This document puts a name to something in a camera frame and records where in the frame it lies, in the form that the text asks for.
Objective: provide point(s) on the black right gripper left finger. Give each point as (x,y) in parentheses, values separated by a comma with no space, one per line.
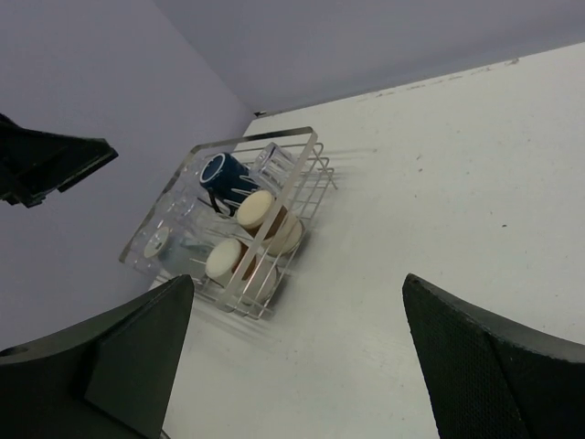
(110,376)

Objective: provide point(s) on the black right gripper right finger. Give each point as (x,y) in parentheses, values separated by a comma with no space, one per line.
(488,376)

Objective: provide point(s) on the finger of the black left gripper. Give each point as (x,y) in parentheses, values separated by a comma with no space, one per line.
(35,163)

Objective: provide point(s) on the dark blue mug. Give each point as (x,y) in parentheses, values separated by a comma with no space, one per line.
(227,182)

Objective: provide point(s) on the clear faceted glass tumbler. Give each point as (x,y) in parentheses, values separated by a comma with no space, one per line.
(273,164)

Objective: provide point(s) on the metal wire dish rack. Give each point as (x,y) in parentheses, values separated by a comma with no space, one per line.
(238,263)

